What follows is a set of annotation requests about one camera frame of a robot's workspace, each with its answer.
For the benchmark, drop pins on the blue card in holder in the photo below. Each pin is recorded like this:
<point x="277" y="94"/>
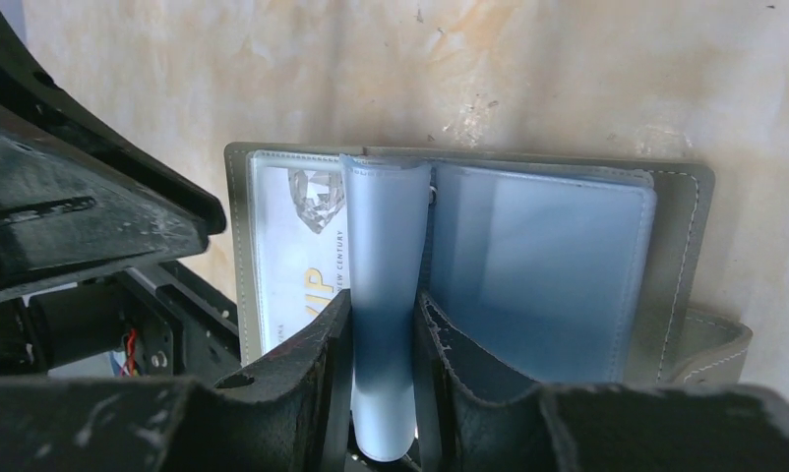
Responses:
<point x="543" y="269"/>

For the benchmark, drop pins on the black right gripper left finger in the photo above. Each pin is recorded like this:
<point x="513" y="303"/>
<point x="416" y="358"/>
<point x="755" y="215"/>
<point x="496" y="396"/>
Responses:
<point x="287" y="411"/>

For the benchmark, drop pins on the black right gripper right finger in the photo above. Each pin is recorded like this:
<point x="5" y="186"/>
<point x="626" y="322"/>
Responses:
<point x="476" y="413"/>

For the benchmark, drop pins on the white VIP card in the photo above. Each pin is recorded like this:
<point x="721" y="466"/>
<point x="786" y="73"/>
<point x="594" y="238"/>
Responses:
<point x="301" y="248"/>

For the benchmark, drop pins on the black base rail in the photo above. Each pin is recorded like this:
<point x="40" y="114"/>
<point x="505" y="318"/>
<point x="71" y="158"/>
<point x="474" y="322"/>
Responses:
<point x="144" y="321"/>

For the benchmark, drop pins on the grey-green leather card holder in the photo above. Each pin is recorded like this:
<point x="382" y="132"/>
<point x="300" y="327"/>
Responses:
<point x="672" y="342"/>

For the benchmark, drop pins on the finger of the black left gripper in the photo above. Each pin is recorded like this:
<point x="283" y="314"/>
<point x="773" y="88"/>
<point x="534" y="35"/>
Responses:
<point x="64" y="217"/>
<point x="29" y="92"/>

